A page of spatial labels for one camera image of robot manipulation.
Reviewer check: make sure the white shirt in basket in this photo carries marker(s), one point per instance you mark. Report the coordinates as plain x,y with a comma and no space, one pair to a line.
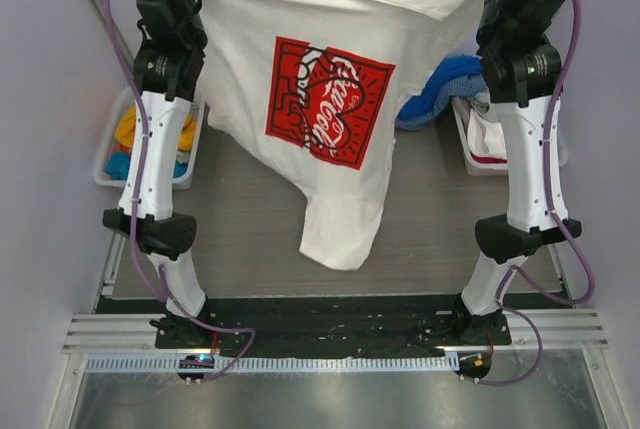
485,138

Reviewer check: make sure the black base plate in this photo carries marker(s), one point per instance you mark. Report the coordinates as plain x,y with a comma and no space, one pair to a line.
334,327

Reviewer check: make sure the yellow t-shirt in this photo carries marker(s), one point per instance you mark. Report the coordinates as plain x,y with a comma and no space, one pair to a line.
125,132

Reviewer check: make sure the blue checkered cloth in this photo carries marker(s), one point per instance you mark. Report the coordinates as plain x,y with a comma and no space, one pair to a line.
423,109

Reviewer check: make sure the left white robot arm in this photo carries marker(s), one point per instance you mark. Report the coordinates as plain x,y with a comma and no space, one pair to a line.
163,77

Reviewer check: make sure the teal t-shirt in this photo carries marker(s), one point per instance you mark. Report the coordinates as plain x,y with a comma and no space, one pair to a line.
117,166

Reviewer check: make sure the right white plastic basket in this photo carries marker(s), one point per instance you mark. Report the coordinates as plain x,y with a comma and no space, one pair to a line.
465,144

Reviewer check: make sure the aluminium rail frame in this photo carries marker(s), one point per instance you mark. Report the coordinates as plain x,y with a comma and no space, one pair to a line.
554,328

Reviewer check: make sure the white plastic basket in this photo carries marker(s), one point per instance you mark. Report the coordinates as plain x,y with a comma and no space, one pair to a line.
108,143
465,144

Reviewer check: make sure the left white plastic basket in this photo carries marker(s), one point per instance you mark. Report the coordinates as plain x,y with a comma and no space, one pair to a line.
108,143

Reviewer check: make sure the red shirt in basket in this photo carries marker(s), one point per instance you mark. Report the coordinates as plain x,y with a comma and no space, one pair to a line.
488,160

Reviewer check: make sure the slotted cable duct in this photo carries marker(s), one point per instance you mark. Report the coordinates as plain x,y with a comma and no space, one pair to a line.
196,363

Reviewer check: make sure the white t-shirt red print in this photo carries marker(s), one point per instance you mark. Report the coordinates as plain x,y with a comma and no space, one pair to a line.
312,89

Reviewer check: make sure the grey t-shirt in basket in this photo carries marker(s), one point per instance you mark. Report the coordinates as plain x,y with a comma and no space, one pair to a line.
482,103

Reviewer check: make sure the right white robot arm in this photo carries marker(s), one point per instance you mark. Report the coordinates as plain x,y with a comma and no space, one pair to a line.
521,68

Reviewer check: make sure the blue t-shirt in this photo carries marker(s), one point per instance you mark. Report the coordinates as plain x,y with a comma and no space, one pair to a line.
456,75

